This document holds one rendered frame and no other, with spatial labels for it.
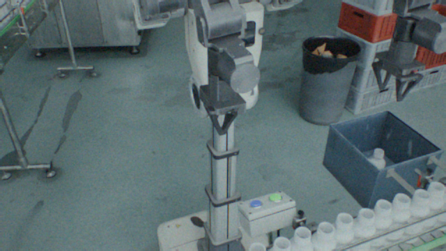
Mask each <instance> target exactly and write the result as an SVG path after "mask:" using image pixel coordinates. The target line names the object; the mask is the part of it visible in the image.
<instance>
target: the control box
mask: <svg viewBox="0 0 446 251"><path fill-rule="evenodd" d="M271 195H280V196H281V199H280V200H275V201H274V200H271V199H270V196H271ZM253 200H259V201H261V205H259V206H257V207H253V206H250V202H251V201H253ZM237 207H238V212H239V218H240V226H241V227H242V228H243V229H244V230H245V232H246V233H247V234H248V235H249V236H250V238H255V237H257V236H261V235H264V234H268V244H269V245H270V244H273V241H272V231H274V230H277V238H279V237H280V229H282V228H284V227H287V226H290V225H293V217H294V216H296V209H295V201H294V200H293V199H291V198H290V197H288V196H287V195H285V194H284V192H283V191H281V190H280V191H276V192H273V193H272V194H269V195H266V196H262V197H258V198H255V199H251V200H247V201H244V202H240V203H237Z"/></svg>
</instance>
